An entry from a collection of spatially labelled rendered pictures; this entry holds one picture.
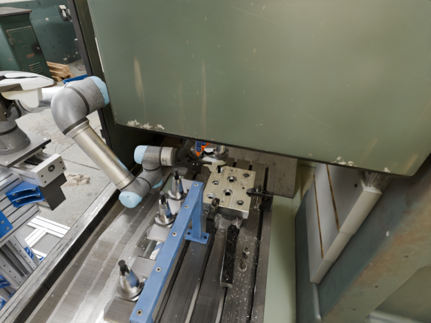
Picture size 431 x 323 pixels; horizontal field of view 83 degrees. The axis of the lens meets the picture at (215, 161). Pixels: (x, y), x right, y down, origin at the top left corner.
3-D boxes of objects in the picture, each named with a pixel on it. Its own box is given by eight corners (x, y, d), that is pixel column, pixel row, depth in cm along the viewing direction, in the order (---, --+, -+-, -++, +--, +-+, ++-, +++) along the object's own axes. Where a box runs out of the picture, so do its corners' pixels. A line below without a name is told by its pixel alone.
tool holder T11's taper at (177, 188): (179, 198, 83) (178, 183, 79) (168, 193, 85) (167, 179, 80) (186, 190, 87) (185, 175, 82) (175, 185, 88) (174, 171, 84)
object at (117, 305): (99, 319, 56) (97, 318, 55) (111, 295, 60) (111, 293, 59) (127, 328, 55) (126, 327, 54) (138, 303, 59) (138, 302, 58)
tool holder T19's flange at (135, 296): (140, 303, 59) (138, 298, 58) (115, 301, 60) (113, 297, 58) (147, 277, 64) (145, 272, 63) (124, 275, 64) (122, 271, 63)
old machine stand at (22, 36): (31, 95, 407) (-5, 15, 334) (7, 90, 419) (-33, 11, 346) (58, 84, 450) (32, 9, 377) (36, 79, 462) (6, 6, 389)
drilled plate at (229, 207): (199, 208, 117) (199, 201, 114) (214, 170, 139) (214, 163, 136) (247, 219, 113) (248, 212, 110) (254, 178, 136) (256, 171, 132)
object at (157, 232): (143, 238, 73) (143, 236, 72) (151, 223, 77) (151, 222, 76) (165, 243, 71) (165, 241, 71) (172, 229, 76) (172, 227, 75)
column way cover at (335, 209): (306, 283, 95) (362, 190, 63) (302, 197, 132) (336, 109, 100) (319, 286, 95) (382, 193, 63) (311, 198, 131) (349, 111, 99)
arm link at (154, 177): (137, 191, 106) (133, 172, 99) (151, 175, 114) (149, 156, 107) (152, 196, 104) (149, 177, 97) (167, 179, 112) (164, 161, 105)
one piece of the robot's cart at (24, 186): (13, 206, 112) (4, 193, 107) (31, 193, 119) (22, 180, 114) (28, 212, 111) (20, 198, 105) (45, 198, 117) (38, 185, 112)
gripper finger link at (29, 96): (60, 102, 55) (13, 106, 53) (50, 75, 51) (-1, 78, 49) (58, 108, 53) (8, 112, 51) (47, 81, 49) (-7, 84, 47)
